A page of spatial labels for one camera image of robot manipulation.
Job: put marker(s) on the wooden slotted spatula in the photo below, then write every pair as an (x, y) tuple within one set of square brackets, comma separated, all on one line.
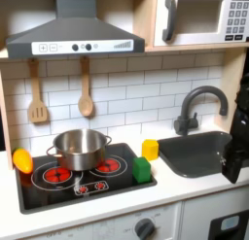
[(36, 101)]

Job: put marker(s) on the grey oven knob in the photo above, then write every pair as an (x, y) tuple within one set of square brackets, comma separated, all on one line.
[(144, 229)]

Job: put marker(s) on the black dishwasher panel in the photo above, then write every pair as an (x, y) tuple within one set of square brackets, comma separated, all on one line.
[(229, 225)]

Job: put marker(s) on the yellow toy block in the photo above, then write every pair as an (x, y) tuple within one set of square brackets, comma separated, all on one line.
[(150, 149)]

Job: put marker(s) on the wooden spoon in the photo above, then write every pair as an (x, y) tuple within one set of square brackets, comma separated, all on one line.
[(85, 95)]

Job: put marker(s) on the white toy microwave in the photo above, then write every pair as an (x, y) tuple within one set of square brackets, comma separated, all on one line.
[(201, 17)]

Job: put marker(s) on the black toy stove top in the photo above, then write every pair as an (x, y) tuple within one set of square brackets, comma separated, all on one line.
[(81, 182)]

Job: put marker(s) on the dark grey tap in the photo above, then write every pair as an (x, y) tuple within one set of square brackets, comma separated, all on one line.
[(194, 111)]

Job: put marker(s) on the dark grey sink basin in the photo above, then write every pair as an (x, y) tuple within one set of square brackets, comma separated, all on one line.
[(194, 154)]

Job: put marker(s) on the orange yellow toy pepper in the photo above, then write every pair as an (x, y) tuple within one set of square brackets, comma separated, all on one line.
[(22, 161)]

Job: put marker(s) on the green toy block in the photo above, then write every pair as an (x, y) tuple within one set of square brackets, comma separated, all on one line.
[(141, 169)]

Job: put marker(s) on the grey range hood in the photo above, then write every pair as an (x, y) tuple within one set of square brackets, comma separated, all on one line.
[(75, 33)]

